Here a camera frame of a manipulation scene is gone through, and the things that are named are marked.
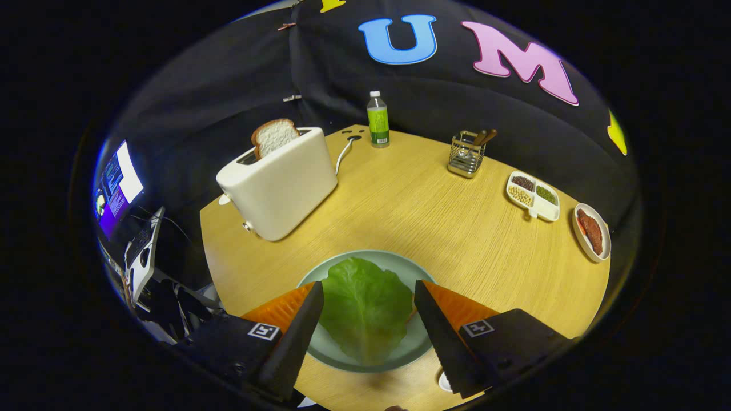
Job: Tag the computer monitor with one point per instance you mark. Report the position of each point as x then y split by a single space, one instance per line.
117 188

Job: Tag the white stand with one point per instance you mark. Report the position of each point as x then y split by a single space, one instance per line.
143 262

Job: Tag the silver clip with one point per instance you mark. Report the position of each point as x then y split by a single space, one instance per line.
292 97

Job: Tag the red clip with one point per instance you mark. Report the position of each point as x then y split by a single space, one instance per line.
286 25

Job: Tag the black backdrop cloth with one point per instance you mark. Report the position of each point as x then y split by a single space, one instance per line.
228 103

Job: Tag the pile of yellow beans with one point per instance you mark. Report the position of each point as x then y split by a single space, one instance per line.
519 196

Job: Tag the white round plate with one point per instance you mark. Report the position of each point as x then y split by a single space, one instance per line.
606 242

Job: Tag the white bread slice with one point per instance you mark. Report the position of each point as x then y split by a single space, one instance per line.
275 136
412 313

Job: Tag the white divided dish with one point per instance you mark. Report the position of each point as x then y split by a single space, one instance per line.
545 212

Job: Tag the dark tangled equipment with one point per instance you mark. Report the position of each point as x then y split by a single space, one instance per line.
177 308

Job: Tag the green label plastic bottle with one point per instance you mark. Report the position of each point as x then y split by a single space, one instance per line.
378 125

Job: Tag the pile of green beans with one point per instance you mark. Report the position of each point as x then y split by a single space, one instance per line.
546 194

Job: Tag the white square plate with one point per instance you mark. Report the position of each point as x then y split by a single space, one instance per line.
445 381

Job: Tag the pile of dark red beans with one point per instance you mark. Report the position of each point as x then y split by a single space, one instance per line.
522 182

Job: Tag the white toaster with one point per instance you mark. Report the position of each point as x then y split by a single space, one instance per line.
285 188

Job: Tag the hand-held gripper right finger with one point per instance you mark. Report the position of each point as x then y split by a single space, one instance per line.
445 342

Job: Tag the brown meat slice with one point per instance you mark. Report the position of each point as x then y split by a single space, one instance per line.
591 231

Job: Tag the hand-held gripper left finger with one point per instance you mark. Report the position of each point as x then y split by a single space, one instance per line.
294 342

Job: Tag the light green round plate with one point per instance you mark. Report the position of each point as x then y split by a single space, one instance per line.
414 346

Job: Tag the green lettuce leaf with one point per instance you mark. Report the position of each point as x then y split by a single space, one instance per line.
365 308

